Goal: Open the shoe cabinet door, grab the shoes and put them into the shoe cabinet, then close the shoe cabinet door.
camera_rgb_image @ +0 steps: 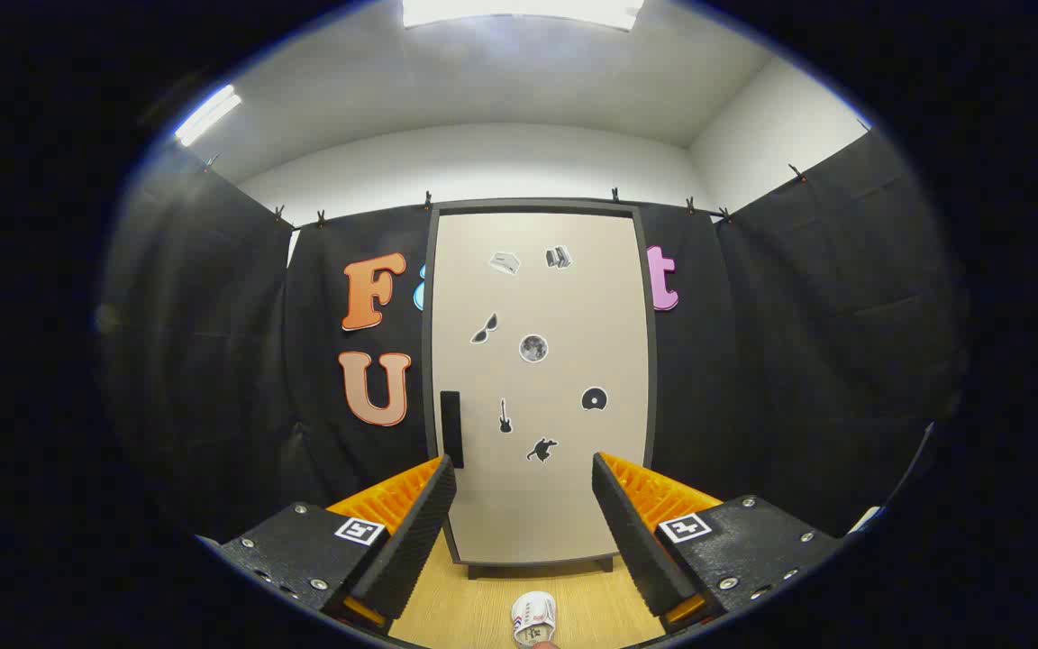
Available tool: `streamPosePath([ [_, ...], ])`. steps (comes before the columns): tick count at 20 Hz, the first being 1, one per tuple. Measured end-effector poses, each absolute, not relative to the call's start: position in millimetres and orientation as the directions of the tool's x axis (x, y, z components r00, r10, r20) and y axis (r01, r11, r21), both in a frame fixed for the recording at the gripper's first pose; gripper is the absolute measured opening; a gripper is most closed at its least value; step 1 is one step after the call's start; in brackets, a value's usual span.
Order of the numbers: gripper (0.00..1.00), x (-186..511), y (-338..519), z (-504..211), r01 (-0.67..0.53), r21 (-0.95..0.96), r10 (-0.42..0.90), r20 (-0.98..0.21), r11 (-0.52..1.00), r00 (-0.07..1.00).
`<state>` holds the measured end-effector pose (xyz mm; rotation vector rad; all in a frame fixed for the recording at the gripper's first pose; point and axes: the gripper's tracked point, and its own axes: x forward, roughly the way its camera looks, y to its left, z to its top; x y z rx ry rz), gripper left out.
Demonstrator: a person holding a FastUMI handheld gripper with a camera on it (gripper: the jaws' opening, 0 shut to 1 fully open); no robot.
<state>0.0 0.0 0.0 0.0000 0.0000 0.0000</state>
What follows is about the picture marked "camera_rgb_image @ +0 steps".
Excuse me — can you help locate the wide ceiling light panel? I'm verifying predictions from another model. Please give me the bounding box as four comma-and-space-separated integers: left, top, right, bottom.
402, 0, 646, 32

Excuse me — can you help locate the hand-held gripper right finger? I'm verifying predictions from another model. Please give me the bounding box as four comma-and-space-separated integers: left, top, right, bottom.
591, 452, 844, 632

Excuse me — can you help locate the white shoe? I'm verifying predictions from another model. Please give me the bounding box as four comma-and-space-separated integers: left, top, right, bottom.
510, 591, 558, 648

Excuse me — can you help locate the dark grey shoe cabinet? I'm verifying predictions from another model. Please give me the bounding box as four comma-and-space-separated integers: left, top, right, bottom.
423, 200, 660, 580

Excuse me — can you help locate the beige shoe cabinet door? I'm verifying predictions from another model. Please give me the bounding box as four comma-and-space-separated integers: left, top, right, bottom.
433, 212, 651, 566

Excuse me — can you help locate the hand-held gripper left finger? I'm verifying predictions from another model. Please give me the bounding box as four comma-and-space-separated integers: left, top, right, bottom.
197, 453, 458, 632

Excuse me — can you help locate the narrow ceiling light strip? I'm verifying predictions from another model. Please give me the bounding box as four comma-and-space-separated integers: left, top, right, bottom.
175, 85, 242, 147

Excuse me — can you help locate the black backdrop cloth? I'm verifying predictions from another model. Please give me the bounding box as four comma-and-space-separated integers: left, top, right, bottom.
100, 126, 970, 551

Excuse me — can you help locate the row of black cloth clips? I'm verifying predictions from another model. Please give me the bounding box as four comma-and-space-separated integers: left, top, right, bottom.
204, 153, 808, 226

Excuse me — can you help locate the black door handle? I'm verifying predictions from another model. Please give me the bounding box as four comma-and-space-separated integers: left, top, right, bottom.
440, 390, 464, 470

